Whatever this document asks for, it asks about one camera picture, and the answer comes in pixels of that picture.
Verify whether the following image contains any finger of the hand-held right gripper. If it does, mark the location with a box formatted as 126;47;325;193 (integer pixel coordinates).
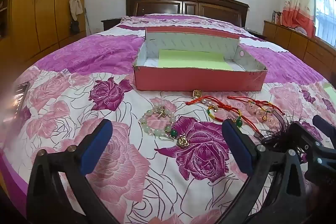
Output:
287;121;336;182
313;114;336;146

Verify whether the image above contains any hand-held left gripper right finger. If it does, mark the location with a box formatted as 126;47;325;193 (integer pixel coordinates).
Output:
221;118;314;224

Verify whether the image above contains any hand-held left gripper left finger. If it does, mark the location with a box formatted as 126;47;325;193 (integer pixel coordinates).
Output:
26;118;120;224

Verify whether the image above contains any black feather hair clip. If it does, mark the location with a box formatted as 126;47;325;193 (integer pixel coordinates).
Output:
253;115;310;159

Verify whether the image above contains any pink crystal bear bracelet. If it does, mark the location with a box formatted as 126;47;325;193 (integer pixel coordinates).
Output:
245;105;271;122

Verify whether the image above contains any braided red green string bracelet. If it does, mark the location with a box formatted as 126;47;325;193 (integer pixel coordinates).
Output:
207;105;261;138

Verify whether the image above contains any red string bracelet coloured knot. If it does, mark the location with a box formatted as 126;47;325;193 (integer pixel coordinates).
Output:
227;95;286;116

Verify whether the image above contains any silver chain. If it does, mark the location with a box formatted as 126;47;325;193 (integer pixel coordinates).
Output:
185;90;219;106

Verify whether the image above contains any clear glass bead ornament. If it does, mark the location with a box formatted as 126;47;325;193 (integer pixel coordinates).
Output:
139;105;177;136

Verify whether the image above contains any green bead earring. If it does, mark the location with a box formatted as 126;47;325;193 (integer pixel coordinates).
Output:
159;129;179;141

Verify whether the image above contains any pink cardboard box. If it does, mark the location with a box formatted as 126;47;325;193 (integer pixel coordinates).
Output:
133;27;268;92

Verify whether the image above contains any floral purple pink bedspread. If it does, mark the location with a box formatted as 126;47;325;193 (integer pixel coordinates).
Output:
0;13;336;224

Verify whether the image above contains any low wooden cabinet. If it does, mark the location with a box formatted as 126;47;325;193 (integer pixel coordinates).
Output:
262;20;336;83

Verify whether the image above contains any green paper sheet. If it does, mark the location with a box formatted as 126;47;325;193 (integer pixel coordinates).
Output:
159;49;233;69

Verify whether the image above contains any window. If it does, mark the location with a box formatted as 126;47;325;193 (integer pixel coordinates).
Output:
311;0;336;47

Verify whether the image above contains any dark wooden nightstand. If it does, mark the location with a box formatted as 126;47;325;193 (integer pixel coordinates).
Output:
101;17;124;31

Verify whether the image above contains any thin pole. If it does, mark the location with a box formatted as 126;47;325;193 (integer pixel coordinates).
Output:
84;7;91;35

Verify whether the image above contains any hanging beige cloth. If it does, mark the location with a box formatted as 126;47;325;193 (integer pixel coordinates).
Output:
69;0;83;22

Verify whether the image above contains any wooden wardrobe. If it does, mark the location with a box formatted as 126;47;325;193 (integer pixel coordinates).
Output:
0;0;88;67

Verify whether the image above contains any dark wooden headboard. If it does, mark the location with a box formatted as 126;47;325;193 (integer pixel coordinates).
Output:
124;0;249;28

